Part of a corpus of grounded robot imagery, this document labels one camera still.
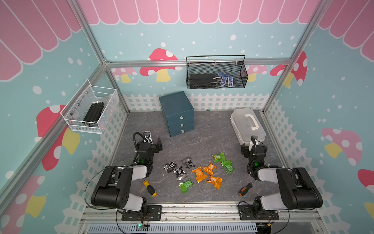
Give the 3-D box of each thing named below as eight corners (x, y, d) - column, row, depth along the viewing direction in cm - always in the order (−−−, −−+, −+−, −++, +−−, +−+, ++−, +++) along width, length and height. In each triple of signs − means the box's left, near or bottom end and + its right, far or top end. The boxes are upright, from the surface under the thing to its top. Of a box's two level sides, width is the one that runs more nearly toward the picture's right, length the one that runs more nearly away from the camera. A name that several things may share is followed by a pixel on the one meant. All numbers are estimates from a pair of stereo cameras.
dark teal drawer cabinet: (171, 140, 105) (167, 119, 87) (163, 116, 120) (158, 94, 102) (195, 133, 109) (195, 112, 91) (184, 111, 124) (183, 89, 106)
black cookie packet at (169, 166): (163, 167, 92) (162, 166, 90) (172, 160, 96) (172, 158, 94) (168, 173, 90) (168, 172, 88) (177, 165, 93) (177, 164, 91)
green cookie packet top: (212, 162, 94) (213, 160, 93) (211, 153, 98) (212, 152, 96) (225, 162, 94) (225, 160, 93) (223, 153, 98) (224, 152, 96)
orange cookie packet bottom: (205, 183, 86) (206, 182, 84) (210, 174, 89) (210, 172, 88) (219, 190, 83) (219, 189, 82) (223, 180, 87) (223, 179, 85)
